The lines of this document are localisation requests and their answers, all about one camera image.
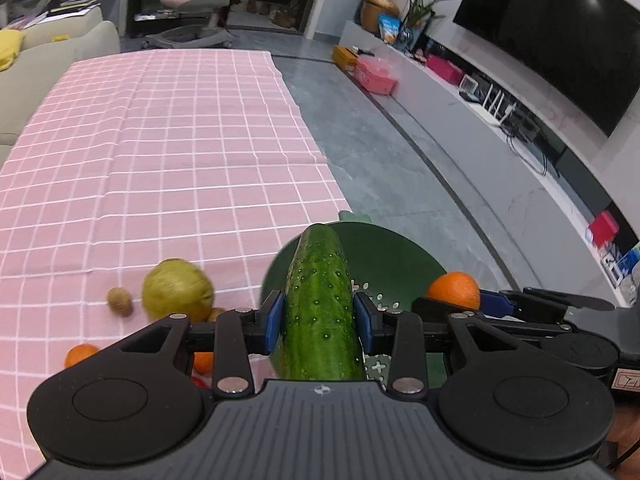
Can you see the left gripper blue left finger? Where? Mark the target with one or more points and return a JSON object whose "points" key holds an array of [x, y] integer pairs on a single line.
{"points": [[240, 333]]}

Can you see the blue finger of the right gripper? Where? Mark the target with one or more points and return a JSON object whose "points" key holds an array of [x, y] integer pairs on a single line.
{"points": [[435, 315], [495, 304]]}

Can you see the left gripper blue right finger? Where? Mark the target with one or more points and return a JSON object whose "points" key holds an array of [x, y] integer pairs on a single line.
{"points": [[399, 335]]}

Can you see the orange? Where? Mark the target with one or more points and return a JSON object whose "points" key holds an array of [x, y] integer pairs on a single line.
{"points": [[203, 363], [79, 353], [456, 288]]}

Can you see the green cucumber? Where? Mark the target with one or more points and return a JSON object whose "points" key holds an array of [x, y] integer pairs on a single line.
{"points": [[319, 339]]}

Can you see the green colander bowl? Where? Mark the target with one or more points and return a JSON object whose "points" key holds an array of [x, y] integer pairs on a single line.
{"points": [[389, 267]]}

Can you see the large green pear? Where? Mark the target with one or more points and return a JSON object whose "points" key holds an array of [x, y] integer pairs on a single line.
{"points": [[178, 286]]}

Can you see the red cherry tomato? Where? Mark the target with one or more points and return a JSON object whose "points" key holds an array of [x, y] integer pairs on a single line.
{"points": [[199, 383]]}

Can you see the white tv console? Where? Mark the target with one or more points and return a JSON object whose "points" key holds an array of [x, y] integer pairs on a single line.
{"points": [[543, 223]]}

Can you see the red box on console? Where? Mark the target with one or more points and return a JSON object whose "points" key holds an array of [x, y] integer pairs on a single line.
{"points": [[602, 230]]}

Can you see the pink checkered tablecloth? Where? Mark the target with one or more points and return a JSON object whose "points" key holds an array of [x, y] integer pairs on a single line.
{"points": [[132, 159]]}

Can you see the white wifi router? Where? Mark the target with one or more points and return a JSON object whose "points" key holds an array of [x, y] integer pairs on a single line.
{"points": [[494, 108]]}

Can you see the magenta box on console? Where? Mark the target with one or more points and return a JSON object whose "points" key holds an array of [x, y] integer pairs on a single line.
{"points": [[444, 69]]}

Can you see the pink storage box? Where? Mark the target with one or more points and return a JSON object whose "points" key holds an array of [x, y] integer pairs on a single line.
{"points": [[375, 75]]}

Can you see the yellow box on floor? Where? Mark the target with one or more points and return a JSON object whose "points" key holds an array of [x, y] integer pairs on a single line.
{"points": [[344, 58]]}

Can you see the black television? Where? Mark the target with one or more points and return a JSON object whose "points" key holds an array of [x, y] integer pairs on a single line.
{"points": [[586, 49]]}

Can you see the green potted plant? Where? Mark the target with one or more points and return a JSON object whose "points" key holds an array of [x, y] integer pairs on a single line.
{"points": [[418, 17]]}

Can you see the blue snack bag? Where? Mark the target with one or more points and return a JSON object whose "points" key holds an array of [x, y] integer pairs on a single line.
{"points": [[388, 28]]}

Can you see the pink office chair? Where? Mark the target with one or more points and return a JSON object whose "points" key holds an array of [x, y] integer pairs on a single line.
{"points": [[206, 27]]}

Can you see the beige sofa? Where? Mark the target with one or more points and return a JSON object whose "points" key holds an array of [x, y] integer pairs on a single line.
{"points": [[47, 51]]}

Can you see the yellow cushion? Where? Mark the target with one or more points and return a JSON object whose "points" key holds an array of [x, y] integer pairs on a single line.
{"points": [[11, 41]]}

